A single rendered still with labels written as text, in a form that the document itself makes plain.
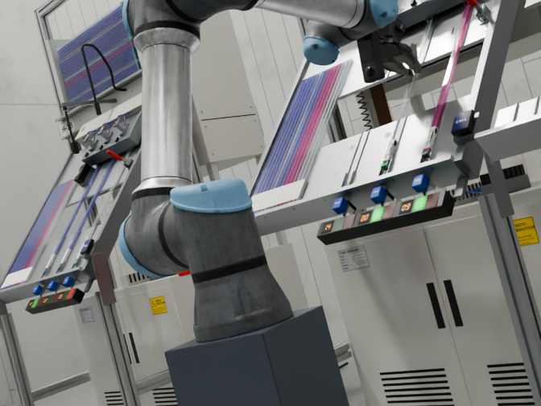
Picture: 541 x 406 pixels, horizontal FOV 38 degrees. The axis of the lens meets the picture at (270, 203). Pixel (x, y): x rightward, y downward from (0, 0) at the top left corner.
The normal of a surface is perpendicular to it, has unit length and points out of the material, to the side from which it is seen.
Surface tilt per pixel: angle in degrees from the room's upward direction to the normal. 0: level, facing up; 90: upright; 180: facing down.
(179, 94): 89
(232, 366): 90
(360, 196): 134
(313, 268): 90
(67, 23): 90
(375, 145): 44
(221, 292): 73
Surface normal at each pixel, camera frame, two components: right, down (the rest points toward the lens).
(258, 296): 0.41, -0.45
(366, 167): -0.66, -0.58
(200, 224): -0.35, 0.06
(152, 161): -0.44, -0.21
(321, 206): -0.32, 0.78
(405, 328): -0.69, 0.16
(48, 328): 0.82, -0.24
